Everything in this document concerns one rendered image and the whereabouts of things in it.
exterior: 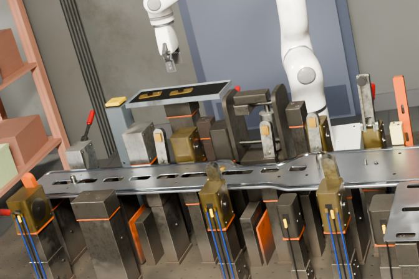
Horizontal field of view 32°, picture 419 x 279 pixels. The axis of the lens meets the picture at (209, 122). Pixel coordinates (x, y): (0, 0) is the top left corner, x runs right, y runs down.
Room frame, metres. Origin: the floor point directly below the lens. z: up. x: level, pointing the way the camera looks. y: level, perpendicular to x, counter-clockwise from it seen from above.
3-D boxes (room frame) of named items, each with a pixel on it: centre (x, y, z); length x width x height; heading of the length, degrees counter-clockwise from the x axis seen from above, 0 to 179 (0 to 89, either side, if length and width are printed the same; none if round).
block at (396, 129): (1.98, -0.53, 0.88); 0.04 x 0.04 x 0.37; 65
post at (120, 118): (2.61, 0.32, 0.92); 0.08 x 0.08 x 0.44; 65
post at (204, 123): (2.33, 0.01, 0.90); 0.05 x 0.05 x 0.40; 65
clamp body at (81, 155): (2.51, 0.47, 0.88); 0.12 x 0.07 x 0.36; 155
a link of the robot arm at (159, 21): (2.50, 0.07, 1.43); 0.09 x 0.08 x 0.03; 164
